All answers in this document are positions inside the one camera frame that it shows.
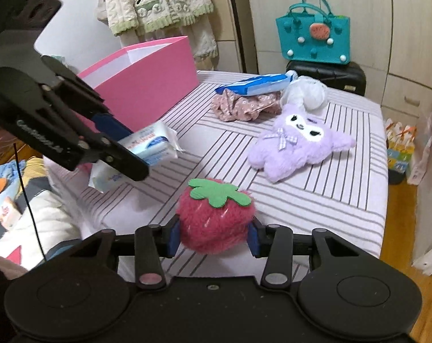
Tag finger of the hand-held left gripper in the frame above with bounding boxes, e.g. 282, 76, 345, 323
77, 133, 149, 182
41, 55, 132, 143

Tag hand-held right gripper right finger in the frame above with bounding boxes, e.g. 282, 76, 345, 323
247, 220, 363, 288

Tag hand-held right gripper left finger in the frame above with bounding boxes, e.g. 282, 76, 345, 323
68, 220, 182, 290

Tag white tissue pack blue oval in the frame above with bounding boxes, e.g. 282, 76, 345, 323
119, 121, 186, 167

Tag red strawberry plush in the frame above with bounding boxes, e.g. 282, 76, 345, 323
176, 178, 256, 255

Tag pink cardboard box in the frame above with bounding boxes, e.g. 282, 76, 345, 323
77, 36, 198, 174

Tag blue wet wipes pack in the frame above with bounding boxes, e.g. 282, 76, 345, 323
215, 71, 298, 96

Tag white soft cloth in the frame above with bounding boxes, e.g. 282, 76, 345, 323
280, 76, 327, 112

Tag yellow blanket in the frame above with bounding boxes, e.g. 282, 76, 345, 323
23, 157, 50, 186

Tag blue printed blanket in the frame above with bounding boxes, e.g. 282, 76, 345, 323
0, 161, 81, 279

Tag purple rabbit plush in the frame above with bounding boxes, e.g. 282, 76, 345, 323
247, 102, 357, 182

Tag pink snack packet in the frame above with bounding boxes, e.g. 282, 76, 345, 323
0, 196, 22, 229

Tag striped white tablecloth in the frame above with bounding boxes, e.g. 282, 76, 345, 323
43, 69, 388, 283

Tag pink floral scrunchie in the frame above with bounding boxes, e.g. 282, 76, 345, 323
211, 87, 282, 122

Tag cream fleece pajama pants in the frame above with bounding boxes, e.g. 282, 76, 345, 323
130, 18, 218, 61

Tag black hard suitcase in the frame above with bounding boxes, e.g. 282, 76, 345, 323
285, 60, 367, 97

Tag clear plastic bag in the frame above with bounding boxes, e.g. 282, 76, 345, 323
407, 109, 432, 186

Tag teal felt handbag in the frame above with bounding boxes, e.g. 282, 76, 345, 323
276, 0, 352, 68

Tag cream wardrobe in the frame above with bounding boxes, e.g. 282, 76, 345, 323
225, 0, 432, 122

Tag black cable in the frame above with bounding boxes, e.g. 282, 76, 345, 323
14, 143, 47, 261

